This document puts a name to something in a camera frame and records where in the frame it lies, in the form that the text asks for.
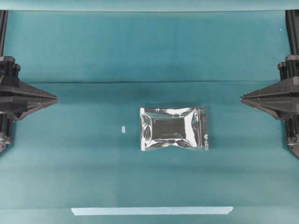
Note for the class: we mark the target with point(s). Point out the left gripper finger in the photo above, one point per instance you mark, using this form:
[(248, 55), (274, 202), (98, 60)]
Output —
[(28, 91), (45, 102)]

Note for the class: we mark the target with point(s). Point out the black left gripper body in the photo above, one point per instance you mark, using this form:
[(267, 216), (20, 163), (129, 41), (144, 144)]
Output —
[(13, 92)]

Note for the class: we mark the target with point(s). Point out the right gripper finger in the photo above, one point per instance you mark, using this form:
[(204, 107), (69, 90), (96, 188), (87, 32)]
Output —
[(267, 92), (259, 107)]

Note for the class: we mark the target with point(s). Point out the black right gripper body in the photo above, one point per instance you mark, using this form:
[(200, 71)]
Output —
[(286, 92)]

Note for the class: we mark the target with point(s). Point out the silver zip bag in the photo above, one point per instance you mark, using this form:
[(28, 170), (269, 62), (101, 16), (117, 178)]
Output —
[(182, 127)]

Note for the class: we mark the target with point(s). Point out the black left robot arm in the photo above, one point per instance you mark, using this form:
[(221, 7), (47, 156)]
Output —
[(6, 127)]

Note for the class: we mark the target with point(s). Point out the long blue tape strip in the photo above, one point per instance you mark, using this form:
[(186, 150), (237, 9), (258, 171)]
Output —
[(117, 211)]

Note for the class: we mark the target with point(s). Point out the right black frame rail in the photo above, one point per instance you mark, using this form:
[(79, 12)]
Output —
[(292, 24)]

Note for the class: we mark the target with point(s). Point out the black frame rail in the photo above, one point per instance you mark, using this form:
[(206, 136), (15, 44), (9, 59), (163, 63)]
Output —
[(292, 24), (3, 26)]

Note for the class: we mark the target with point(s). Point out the left black frame rail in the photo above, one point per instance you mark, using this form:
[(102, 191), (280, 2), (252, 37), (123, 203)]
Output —
[(3, 26)]

